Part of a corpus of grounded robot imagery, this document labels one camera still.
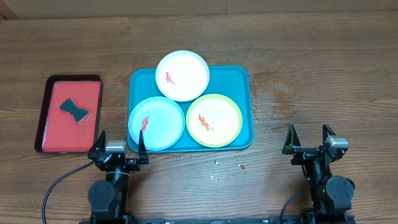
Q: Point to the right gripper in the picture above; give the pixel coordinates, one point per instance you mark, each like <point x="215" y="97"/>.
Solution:
<point x="302" y="154"/>

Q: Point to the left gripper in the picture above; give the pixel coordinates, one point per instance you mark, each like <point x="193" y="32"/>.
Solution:
<point x="134" y="164"/>

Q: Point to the light blue plate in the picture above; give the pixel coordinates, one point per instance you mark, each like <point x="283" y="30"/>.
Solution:
<point x="159" y="120"/>

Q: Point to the white plate with red stain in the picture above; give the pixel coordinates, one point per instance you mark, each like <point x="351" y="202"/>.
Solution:
<point x="182" y="75"/>

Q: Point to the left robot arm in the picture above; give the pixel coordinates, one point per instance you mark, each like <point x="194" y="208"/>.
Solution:
<point x="108" y="197"/>

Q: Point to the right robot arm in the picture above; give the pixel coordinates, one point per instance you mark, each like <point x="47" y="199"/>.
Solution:
<point x="330" y="194"/>

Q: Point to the dark red water tray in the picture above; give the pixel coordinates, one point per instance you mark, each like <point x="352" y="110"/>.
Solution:
<point x="57" y="131"/>

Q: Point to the teal plastic serving tray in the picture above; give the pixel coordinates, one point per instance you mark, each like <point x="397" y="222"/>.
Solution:
<point x="228" y="80"/>

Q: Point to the yellow-green rimmed plate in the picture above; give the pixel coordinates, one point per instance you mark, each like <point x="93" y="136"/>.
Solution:
<point x="214" y="120"/>

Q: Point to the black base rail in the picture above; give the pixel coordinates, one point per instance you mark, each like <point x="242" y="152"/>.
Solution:
<point x="273" y="219"/>

